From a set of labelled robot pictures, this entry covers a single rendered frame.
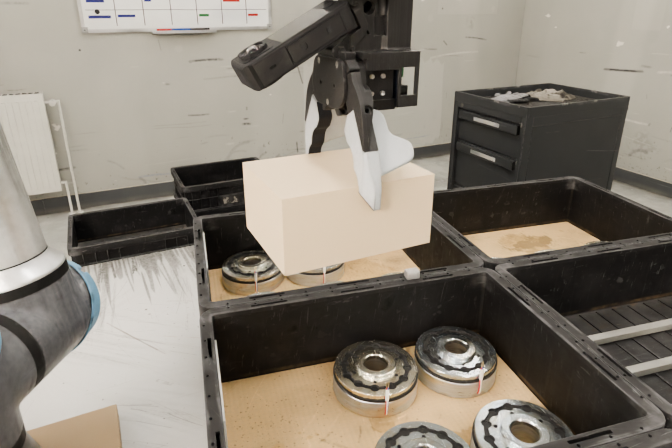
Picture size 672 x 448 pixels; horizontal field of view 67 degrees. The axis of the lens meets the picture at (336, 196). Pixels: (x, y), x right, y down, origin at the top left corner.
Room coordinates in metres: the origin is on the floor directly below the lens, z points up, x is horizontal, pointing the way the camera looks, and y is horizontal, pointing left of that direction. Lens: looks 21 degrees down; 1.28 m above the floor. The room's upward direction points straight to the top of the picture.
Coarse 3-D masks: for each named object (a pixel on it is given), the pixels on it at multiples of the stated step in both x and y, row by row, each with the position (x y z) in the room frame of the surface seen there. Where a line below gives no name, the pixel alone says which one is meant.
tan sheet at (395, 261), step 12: (396, 252) 0.87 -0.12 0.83; (348, 264) 0.82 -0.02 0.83; (360, 264) 0.82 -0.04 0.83; (372, 264) 0.82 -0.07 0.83; (384, 264) 0.82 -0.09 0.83; (396, 264) 0.82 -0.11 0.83; (408, 264) 0.82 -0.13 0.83; (216, 276) 0.77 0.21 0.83; (348, 276) 0.77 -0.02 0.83; (360, 276) 0.77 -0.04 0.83; (372, 276) 0.77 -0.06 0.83; (216, 288) 0.73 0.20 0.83; (276, 288) 0.73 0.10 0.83; (288, 288) 0.73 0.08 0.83; (216, 300) 0.70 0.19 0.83
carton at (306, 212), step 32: (256, 160) 0.52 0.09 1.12; (288, 160) 0.52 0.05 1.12; (320, 160) 0.52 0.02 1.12; (352, 160) 0.52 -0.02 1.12; (256, 192) 0.47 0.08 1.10; (288, 192) 0.42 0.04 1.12; (320, 192) 0.42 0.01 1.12; (352, 192) 0.43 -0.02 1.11; (384, 192) 0.45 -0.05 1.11; (416, 192) 0.46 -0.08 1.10; (256, 224) 0.48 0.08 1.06; (288, 224) 0.40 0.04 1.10; (320, 224) 0.42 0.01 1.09; (352, 224) 0.43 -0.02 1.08; (384, 224) 0.45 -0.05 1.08; (416, 224) 0.46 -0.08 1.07; (288, 256) 0.40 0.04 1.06; (320, 256) 0.42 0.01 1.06; (352, 256) 0.43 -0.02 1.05
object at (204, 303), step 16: (432, 224) 0.77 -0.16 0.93; (448, 240) 0.72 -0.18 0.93; (464, 256) 0.67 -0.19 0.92; (432, 272) 0.61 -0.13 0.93; (208, 288) 0.57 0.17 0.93; (304, 288) 0.57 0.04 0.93; (320, 288) 0.57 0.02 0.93; (336, 288) 0.57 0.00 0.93; (208, 304) 0.53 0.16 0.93; (224, 304) 0.53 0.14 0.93
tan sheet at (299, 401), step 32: (224, 384) 0.51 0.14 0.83; (256, 384) 0.51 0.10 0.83; (288, 384) 0.51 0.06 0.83; (320, 384) 0.51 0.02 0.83; (512, 384) 0.51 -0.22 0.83; (256, 416) 0.45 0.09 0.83; (288, 416) 0.45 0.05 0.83; (320, 416) 0.45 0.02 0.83; (352, 416) 0.45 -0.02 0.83; (416, 416) 0.45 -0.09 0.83; (448, 416) 0.45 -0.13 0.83
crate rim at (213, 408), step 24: (360, 288) 0.57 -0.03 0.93; (384, 288) 0.57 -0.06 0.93; (504, 288) 0.57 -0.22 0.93; (216, 312) 0.52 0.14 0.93; (240, 312) 0.52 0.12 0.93; (528, 312) 0.52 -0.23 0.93; (216, 360) 0.43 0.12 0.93; (600, 360) 0.43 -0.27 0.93; (216, 384) 0.39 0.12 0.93; (624, 384) 0.39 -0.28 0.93; (216, 408) 0.36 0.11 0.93; (648, 408) 0.36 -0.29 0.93; (216, 432) 0.33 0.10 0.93; (600, 432) 0.33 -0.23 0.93; (624, 432) 0.33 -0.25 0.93
